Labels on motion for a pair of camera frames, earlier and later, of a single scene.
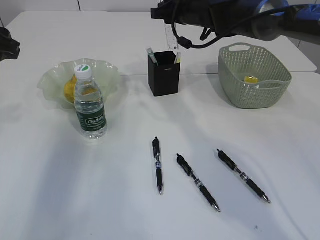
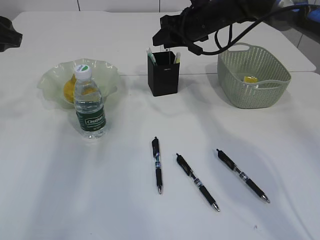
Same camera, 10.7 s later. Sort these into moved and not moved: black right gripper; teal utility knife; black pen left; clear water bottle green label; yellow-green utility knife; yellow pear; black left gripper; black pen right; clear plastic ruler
Moved: clear plastic ruler; black right gripper; black left gripper
Not moved: teal utility knife; yellow pear; black pen left; clear water bottle green label; yellow-green utility knife; black pen right
